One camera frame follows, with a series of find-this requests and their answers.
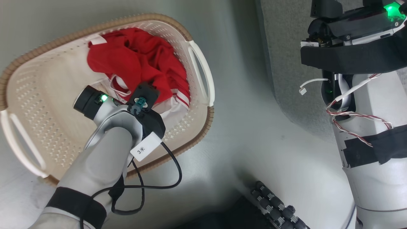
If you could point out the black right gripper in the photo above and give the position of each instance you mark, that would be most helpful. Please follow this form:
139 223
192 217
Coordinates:
356 22

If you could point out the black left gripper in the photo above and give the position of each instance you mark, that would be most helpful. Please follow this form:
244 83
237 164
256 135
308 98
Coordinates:
152 122

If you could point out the red and white garment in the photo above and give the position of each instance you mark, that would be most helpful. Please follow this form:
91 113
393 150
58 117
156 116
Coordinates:
140 60

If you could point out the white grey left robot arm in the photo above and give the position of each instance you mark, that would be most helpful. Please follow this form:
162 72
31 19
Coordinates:
101 159

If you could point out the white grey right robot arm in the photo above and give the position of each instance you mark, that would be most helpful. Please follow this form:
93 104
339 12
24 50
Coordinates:
372 143

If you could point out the grey fabric sofa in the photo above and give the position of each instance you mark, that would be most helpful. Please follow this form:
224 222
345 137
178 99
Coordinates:
292 63

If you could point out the white paper label tag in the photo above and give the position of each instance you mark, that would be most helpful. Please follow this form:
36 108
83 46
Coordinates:
145 147

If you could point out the cream plastic laundry basket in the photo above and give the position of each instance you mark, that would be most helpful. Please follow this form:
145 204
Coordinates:
41 105

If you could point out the black omni wheel with rollers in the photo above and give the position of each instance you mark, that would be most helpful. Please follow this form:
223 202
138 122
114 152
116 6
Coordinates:
278 206

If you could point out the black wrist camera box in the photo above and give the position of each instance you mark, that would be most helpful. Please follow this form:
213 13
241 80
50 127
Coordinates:
144 92

